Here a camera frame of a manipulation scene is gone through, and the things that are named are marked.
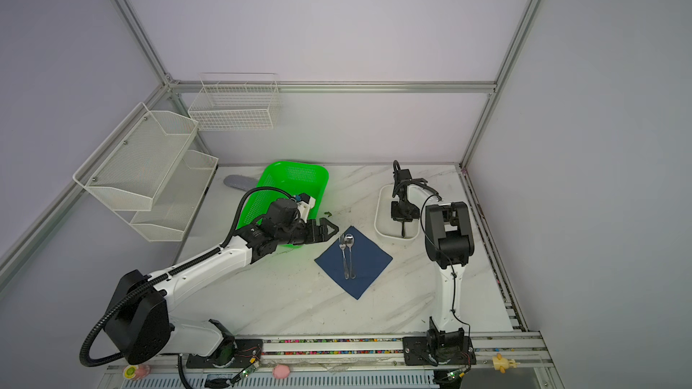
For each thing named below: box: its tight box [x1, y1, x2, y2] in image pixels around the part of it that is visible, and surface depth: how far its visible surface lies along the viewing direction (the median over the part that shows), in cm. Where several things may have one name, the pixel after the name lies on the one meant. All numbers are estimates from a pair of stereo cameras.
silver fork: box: [338, 234, 350, 281], surface depth 97 cm
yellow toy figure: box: [491, 352, 521, 374], surface depth 70 cm
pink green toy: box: [123, 363, 151, 380], surface depth 69 cm
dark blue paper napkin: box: [313, 225, 394, 300], surface depth 93 cm
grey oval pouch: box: [223, 174, 258, 192], surface depth 115 cm
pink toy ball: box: [272, 363, 291, 380], surface depth 72 cm
